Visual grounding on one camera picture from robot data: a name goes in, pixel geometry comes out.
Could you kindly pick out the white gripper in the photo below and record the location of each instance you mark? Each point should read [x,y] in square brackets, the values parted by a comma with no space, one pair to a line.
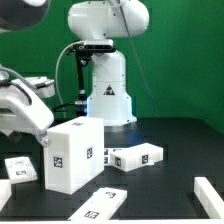
[24,112]

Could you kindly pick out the white cabinet body box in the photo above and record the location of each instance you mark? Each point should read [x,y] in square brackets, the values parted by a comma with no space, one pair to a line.
[75,154]

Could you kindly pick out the white cabinet door panel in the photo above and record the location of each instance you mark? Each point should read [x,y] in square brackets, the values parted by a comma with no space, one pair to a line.
[100,206]
[20,170]

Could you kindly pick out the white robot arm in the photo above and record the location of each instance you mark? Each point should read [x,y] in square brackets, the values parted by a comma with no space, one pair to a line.
[96,24]

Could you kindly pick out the white cabinet door panel front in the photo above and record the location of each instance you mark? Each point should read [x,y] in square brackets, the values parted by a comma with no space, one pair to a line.
[100,206]

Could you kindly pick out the white cabinet top block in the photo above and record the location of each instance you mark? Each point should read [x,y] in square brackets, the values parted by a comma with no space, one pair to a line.
[135,157]

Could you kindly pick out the white sheet with markers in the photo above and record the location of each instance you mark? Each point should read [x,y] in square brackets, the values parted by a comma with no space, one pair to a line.
[107,152]

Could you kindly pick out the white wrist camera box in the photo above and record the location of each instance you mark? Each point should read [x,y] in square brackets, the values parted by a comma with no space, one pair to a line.
[42,86]

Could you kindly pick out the black camera on stand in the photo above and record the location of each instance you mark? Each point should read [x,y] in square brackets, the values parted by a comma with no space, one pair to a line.
[84,50]

